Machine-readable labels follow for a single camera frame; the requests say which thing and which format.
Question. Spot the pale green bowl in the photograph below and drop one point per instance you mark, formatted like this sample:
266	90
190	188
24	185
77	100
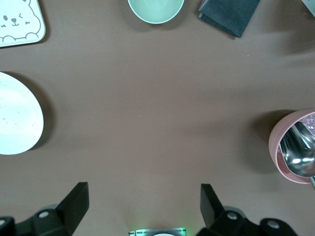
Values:
155	9

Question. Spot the pink bowl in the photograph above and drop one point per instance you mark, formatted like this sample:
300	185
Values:
274	140

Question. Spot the beige bear print tray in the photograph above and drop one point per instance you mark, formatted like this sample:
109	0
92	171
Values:
22	22

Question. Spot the dark grey folded cloth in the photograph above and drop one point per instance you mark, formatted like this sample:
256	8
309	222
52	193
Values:
231	14

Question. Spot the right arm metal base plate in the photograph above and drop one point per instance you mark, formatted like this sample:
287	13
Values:
142	231

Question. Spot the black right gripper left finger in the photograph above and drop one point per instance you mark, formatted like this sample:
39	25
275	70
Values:
64	216

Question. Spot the white round plate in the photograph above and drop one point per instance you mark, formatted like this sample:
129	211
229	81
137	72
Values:
17	115

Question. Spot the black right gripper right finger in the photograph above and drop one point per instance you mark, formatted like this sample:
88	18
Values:
216	221

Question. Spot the metal scoop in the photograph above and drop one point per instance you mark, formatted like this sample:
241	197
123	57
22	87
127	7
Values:
299	157

